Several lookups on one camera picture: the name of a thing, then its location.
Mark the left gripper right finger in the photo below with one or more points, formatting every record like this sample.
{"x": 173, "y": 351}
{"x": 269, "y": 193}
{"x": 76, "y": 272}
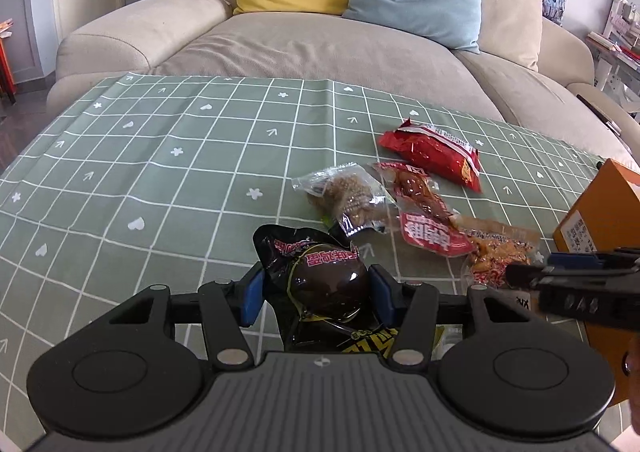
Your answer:
{"x": 412, "y": 311}

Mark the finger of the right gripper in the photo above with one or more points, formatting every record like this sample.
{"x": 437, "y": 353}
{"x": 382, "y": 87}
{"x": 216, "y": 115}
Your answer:
{"x": 540, "y": 276}
{"x": 622, "y": 257}

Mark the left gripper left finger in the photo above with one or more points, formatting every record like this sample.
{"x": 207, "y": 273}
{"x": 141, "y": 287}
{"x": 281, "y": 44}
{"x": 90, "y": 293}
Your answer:
{"x": 226, "y": 309}

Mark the clear red chicken snack pack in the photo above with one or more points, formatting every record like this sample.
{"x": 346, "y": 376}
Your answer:
{"x": 425, "y": 220}

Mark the black egg snack packet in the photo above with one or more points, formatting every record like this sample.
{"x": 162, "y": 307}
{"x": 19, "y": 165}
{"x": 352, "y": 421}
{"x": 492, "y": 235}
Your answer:
{"x": 321, "y": 293}

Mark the red chip bag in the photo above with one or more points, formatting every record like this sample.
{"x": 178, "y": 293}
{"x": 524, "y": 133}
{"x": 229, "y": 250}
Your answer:
{"x": 436, "y": 151}

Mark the remote on sofa arm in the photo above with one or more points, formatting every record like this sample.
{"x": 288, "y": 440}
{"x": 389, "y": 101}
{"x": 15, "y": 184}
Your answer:
{"x": 612, "y": 126}

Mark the person's right hand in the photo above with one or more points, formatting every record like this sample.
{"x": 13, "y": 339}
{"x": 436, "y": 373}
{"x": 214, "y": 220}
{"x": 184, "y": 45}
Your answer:
{"x": 632, "y": 369}

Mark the orange spicy snack packet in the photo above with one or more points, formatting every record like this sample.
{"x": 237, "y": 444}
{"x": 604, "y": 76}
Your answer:
{"x": 495, "y": 246}

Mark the clear brown pastry packet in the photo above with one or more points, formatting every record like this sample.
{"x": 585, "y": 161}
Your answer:
{"x": 348, "y": 198}

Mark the green grid tablecloth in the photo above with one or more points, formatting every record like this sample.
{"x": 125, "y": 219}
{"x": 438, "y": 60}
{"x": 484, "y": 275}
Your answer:
{"x": 149, "y": 179}

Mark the white cluttered desk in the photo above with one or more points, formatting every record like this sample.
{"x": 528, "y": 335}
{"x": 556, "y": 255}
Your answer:
{"x": 616, "y": 50}

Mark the beige back cushion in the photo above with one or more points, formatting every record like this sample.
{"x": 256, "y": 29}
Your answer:
{"x": 511, "y": 30}

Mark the beige fabric sofa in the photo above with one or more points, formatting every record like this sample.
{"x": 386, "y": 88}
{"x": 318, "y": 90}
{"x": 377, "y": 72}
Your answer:
{"x": 205, "y": 37}

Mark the red orange stool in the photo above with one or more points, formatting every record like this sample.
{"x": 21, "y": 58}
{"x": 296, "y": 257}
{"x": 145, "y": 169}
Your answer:
{"x": 6, "y": 77}

